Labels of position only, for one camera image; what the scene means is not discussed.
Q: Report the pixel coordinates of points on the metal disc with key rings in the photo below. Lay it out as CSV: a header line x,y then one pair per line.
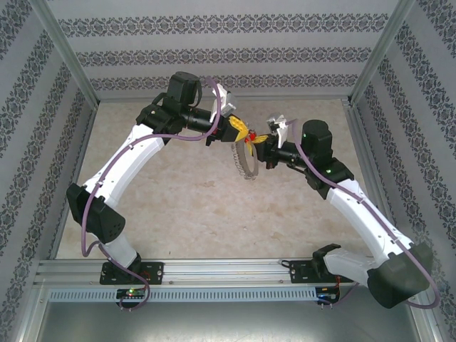
x,y
238,160

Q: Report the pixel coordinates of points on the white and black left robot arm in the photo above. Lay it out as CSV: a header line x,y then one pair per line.
x,y
124,167

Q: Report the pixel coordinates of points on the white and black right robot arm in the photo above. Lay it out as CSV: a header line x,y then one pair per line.
x,y
360,213

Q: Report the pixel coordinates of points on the small circuit board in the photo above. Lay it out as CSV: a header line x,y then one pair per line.
x,y
327,294
132,293

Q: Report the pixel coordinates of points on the grey metal sheet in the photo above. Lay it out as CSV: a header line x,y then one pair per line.
x,y
228,324

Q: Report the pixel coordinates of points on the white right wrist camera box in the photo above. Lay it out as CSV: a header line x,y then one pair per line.
x,y
279,123

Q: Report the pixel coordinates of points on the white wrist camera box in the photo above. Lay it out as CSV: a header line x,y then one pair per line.
x,y
279,123
222,98

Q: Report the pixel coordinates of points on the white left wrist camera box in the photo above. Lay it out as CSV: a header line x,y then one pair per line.
x,y
222,98

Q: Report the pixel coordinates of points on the aluminium frame bar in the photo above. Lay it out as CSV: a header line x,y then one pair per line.
x,y
365,149
303,97
80,156

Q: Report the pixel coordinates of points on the aluminium frame post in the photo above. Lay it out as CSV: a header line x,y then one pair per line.
x,y
64,50
383,50

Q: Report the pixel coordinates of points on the aluminium mounting rail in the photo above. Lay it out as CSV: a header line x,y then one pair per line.
x,y
228,272

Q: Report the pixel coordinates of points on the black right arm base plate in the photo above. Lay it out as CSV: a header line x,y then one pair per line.
x,y
299,272

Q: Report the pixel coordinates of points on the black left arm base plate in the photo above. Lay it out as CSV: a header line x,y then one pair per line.
x,y
156,272

